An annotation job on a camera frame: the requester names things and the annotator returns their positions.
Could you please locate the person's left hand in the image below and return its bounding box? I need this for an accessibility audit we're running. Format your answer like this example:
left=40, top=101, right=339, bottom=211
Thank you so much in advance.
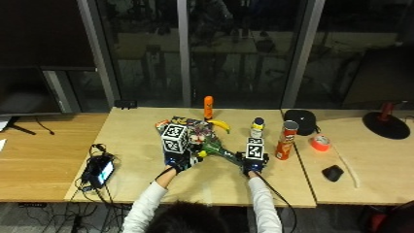
left=162, top=149, right=205, bottom=175

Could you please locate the small white marker cube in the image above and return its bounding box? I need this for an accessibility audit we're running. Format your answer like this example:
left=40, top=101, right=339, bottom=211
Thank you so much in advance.
left=243, top=137, right=266, bottom=161

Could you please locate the large white marker cube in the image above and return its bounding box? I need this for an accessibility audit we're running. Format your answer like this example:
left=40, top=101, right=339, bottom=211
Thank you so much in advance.
left=161, top=123, right=190, bottom=155

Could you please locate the colourful printed snack bag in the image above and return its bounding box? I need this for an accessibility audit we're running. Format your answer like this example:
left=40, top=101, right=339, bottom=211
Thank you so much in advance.
left=154, top=116, right=225, bottom=151

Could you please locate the white bottle with blue cap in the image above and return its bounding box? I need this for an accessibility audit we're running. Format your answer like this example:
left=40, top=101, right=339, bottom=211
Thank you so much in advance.
left=250, top=116, right=266, bottom=140

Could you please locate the yellow banana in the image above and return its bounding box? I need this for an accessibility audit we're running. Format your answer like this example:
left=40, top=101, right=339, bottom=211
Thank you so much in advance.
left=206, top=118, right=231, bottom=135

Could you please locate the red chips can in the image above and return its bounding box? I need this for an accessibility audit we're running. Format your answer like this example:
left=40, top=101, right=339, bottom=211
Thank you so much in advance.
left=274, top=119, right=299, bottom=161

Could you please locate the orange bottle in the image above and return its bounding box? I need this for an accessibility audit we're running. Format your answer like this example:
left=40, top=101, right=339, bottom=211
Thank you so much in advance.
left=203, top=95, right=214, bottom=121

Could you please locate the black pouch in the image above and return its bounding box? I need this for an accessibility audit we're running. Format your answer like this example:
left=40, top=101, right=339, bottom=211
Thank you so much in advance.
left=282, top=109, right=319, bottom=137

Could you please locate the black computer mouse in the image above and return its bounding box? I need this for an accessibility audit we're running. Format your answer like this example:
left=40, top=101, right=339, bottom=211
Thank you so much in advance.
left=321, top=164, right=345, bottom=183

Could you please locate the small black box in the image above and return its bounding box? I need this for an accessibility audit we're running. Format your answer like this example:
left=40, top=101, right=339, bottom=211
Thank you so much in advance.
left=113, top=99, right=138, bottom=111

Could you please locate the black device with lit screen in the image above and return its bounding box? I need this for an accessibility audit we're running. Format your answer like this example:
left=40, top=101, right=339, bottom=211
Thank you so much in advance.
left=80, top=153, right=117, bottom=190

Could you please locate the white stick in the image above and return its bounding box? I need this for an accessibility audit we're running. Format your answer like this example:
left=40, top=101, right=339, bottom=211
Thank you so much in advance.
left=333, top=147, right=361, bottom=189

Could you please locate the black lamp base, red pole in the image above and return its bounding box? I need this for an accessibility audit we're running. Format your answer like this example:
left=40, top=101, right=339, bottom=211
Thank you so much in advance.
left=361, top=101, right=412, bottom=141

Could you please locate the red and black chair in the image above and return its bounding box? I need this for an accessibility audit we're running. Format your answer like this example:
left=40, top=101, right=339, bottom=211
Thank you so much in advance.
left=363, top=199, right=414, bottom=233

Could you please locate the black monitor stand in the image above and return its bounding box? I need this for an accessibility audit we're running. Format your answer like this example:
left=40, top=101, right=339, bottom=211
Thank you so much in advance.
left=5, top=116, right=38, bottom=137

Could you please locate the black monitor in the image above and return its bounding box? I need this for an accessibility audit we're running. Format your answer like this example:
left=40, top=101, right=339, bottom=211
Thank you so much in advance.
left=0, top=65, right=98, bottom=117

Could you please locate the white paper sheet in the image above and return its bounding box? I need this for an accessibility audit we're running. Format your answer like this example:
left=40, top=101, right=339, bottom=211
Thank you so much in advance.
left=0, top=116, right=13, bottom=133

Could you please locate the black glove cable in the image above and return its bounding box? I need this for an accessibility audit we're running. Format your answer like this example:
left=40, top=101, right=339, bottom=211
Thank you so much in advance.
left=253, top=170, right=299, bottom=233

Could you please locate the black cable bundle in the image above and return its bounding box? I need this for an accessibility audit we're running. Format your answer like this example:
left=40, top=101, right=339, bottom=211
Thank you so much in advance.
left=24, top=143, right=130, bottom=233

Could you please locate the thin black cable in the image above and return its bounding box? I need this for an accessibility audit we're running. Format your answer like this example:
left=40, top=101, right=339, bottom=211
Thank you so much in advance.
left=33, top=116, right=57, bottom=136

